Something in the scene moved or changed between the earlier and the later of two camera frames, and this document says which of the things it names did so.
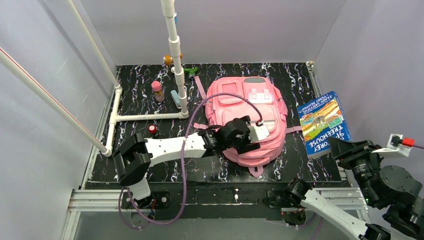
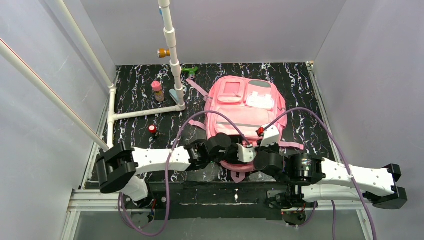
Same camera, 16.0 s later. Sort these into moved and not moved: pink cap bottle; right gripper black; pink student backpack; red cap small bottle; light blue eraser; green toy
Moved: right gripper black; pink student backpack
Not moved: pink cap bottle; green toy; red cap small bottle; light blue eraser
